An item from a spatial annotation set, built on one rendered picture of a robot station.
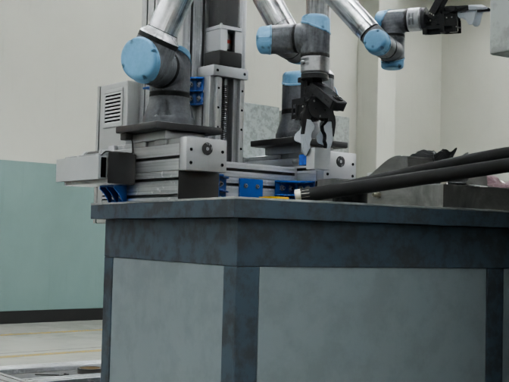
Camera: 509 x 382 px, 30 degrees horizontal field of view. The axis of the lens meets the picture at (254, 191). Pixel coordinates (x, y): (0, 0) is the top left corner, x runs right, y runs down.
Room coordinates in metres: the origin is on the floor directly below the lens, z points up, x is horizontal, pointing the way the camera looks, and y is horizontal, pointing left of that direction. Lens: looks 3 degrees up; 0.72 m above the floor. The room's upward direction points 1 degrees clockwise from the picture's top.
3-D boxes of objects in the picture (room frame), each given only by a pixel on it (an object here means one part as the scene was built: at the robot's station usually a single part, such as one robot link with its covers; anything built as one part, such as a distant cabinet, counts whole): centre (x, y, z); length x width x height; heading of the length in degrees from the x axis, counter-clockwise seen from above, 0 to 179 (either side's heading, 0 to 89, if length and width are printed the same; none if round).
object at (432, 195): (2.44, -0.41, 0.87); 0.50 x 0.26 x 0.14; 31
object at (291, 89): (3.04, -0.14, 1.20); 0.13 x 0.12 x 0.14; 154
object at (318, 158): (2.45, -0.14, 0.93); 0.13 x 0.05 x 0.05; 31
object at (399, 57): (3.02, -0.43, 1.33); 0.11 x 0.08 x 0.11; 154
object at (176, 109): (2.73, 0.25, 1.09); 0.15 x 0.15 x 0.10
